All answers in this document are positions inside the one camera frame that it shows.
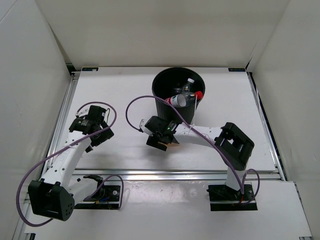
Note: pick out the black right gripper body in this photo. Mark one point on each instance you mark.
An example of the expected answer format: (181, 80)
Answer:
(158, 137)

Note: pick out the red label water bottle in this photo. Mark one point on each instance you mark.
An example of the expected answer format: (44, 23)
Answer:
(185, 99)

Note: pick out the dark label small bottle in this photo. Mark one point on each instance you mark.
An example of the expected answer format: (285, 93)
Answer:
(188, 86)

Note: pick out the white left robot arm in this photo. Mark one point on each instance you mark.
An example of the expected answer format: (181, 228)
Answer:
(53, 196)

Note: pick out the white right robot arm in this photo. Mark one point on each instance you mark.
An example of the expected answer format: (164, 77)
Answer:
(231, 143)

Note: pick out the black plastic bin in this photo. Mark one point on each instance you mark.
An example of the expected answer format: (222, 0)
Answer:
(180, 89)

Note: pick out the aluminium table front rail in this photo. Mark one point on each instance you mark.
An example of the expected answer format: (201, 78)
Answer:
(158, 175)

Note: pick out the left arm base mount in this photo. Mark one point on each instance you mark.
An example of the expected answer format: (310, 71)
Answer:
(92, 193)

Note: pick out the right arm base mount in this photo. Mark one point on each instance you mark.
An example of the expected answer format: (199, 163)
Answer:
(225, 199)

